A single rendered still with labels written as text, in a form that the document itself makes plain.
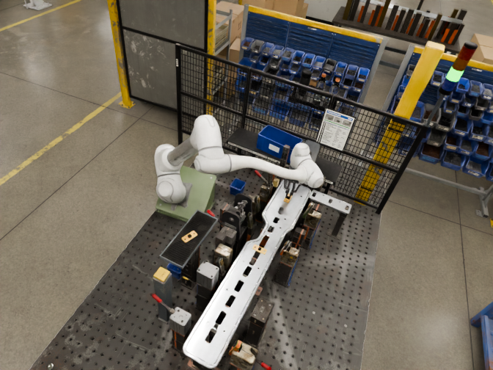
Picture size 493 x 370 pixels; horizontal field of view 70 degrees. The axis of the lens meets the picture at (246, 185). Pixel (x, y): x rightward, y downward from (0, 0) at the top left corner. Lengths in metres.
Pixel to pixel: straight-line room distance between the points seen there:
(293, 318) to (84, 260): 1.92
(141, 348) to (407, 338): 2.12
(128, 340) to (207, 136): 1.20
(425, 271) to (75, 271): 3.14
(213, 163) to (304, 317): 1.10
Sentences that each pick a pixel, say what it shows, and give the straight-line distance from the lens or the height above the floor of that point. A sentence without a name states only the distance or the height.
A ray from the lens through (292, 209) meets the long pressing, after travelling 2.39.
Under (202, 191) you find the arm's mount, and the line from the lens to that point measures 2.56.
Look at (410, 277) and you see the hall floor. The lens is 3.72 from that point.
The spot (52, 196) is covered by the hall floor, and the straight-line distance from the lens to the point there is 4.00.
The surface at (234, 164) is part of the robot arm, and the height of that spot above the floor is 1.46.
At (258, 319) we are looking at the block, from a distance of 1.89.
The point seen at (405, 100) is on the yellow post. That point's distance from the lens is 2.52.
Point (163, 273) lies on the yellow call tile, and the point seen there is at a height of 1.16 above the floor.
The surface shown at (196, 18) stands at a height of 1.36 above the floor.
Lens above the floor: 2.72
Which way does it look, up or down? 44 degrees down
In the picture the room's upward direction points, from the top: 9 degrees clockwise
